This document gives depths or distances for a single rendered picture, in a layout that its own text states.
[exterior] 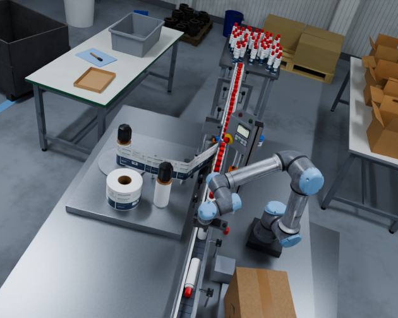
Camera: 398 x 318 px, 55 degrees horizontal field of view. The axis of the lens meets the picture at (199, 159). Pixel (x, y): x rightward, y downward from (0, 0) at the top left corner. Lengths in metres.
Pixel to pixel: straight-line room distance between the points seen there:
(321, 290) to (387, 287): 1.49
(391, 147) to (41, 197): 3.01
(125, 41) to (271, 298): 2.96
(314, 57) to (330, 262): 4.37
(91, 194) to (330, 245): 1.46
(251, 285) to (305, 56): 4.95
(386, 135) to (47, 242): 2.68
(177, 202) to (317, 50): 4.43
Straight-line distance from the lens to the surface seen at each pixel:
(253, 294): 1.74
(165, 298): 1.99
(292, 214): 1.95
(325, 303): 2.23
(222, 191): 1.71
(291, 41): 6.80
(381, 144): 3.55
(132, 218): 2.20
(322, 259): 2.40
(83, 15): 6.62
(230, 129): 2.09
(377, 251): 3.92
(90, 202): 2.28
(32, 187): 3.67
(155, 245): 2.16
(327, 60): 6.33
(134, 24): 4.54
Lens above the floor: 2.54
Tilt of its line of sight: 39 degrees down
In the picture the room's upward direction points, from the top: 12 degrees clockwise
